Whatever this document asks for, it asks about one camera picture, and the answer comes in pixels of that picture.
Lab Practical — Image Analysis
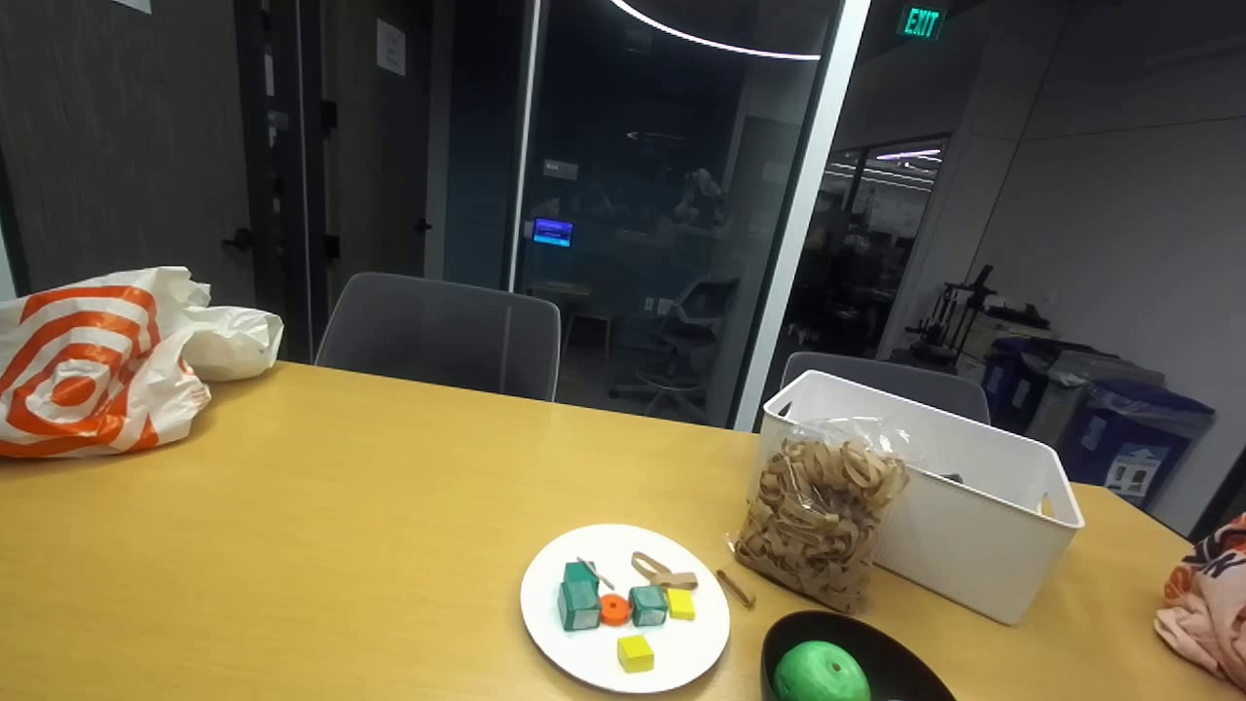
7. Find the grey chair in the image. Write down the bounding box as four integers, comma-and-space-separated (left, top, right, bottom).
312, 267, 569, 405
775, 345, 994, 425

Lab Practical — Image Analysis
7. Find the thick white window pillar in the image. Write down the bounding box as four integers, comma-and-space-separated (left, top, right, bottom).
728, 0, 877, 433

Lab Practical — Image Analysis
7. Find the tan wooden piece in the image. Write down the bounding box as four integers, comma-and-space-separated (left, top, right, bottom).
628, 546, 706, 594

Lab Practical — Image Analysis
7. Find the thin white window post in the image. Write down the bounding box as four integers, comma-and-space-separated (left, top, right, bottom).
497, 0, 550, 296

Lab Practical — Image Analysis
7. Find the blue glowing screen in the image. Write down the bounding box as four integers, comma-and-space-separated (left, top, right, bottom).
526, 215, 576, 253

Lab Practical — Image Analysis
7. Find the green apple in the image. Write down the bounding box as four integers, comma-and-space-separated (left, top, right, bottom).
771, 634, 877, 701

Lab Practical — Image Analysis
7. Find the white plastic basket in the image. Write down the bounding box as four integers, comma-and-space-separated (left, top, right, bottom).
754, 364, 1089, 632

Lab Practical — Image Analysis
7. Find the white round plate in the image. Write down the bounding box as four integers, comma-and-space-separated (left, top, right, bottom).
518, 519, 736, 697

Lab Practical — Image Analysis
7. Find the pink shirt with orange print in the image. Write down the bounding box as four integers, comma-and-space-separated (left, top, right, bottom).
1147, 510, 1246, 694

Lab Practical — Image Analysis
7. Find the orange and white plastic bag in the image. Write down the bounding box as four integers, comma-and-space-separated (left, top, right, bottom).
0, 262, 288, 462

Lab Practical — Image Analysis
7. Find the clear container of pretzels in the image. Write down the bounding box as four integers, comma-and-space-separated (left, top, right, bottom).
731, 433, 916, 616

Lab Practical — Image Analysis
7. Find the small wooden stick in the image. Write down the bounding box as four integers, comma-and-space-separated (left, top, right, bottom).
711, 564, 759, 611

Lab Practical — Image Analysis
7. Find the ring ceiling light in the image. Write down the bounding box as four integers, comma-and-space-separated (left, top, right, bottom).
606, 0, 829, 67

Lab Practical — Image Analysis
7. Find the black bowl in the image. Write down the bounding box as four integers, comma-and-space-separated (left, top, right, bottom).
759, 607, 962, 701

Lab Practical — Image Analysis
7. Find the black machine frame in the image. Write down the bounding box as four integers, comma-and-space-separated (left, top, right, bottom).
903, 262, 1057, 368

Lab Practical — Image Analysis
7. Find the small teal wooden block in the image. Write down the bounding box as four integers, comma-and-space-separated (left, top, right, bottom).
628, 580, 675, 632

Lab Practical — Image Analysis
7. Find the orange round bead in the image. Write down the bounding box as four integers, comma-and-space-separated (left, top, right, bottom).
596, 588, 639, 632

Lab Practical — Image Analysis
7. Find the white paper on door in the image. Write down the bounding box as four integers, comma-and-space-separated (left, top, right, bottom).
369, 14, 413, 83

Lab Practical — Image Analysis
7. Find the green exit sign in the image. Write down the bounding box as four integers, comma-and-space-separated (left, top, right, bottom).
897, 0, 946, 44

